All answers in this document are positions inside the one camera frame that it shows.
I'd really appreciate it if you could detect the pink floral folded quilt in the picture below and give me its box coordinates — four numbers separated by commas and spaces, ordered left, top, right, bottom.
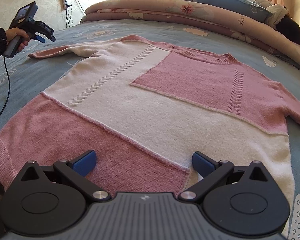
81, 0, 300, 67

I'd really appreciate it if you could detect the blue floral bed sheet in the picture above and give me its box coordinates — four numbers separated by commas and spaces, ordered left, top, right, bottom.
0, 20, 300, 239

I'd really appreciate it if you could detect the pink and white knit sweater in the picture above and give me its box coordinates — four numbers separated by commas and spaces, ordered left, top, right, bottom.
0, 35, 300, 203

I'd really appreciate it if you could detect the person lying on bed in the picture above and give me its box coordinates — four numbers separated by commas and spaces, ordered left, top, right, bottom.
247, 0, 300, 49

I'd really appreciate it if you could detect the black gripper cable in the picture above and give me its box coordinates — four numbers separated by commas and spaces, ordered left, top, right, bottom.
0, 56, 11, 140

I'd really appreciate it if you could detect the person left hand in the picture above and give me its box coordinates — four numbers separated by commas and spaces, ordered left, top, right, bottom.
5, 28, 30, 52

